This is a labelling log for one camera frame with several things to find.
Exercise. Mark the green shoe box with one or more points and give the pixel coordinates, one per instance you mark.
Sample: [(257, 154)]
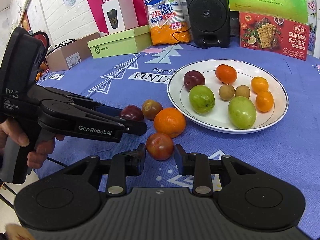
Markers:
[(120, 45)]

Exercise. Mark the red cracker box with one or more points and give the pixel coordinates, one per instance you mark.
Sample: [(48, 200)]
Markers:
[(272, 36)]

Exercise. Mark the person's left hand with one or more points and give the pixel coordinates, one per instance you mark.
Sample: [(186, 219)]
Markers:
[(41, 155)]

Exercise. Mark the blue printed tablecloth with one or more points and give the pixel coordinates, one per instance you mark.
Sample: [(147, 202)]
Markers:
[(250, 160)]

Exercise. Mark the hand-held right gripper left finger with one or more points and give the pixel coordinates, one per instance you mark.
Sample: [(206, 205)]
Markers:
[(140, 156)]

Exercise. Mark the large orange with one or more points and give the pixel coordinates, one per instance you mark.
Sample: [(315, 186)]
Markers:
[(226, 74), (170, 123)]

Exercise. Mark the green apple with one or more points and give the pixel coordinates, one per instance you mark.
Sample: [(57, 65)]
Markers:
[(201, 99)]

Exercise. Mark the brown longan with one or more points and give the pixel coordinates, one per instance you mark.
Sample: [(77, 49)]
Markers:
[(242, 91), (226, 92)]

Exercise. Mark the brown cardboard box with label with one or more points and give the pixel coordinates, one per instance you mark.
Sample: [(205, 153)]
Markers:
[(75, 55)]

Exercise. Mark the white plate with blue rim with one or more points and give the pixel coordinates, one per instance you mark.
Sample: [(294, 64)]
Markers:
[(221, 113)]

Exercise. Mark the orange paper cup pack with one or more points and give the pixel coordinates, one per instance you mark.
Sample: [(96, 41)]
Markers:
[(166, 17)]

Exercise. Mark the dark purple plum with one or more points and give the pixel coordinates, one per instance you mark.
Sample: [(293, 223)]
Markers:
[(132, 112), (194, 80)]

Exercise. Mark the black speaker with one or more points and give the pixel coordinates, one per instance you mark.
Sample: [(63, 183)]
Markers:
[(207, 12)]

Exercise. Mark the white box with cup print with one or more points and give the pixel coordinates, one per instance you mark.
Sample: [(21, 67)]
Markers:
[(120, 16)]

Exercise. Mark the floral curtain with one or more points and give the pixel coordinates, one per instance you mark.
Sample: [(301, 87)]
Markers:
[(312, 25)]

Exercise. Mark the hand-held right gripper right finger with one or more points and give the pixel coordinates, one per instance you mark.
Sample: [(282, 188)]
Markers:
[(178, 156)]

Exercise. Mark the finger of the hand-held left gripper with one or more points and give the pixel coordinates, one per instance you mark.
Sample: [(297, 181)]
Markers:
[(107, 110), (135, 127)]

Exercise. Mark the small yellow orange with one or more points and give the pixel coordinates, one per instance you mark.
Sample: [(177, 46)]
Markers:
[(259, 85)]

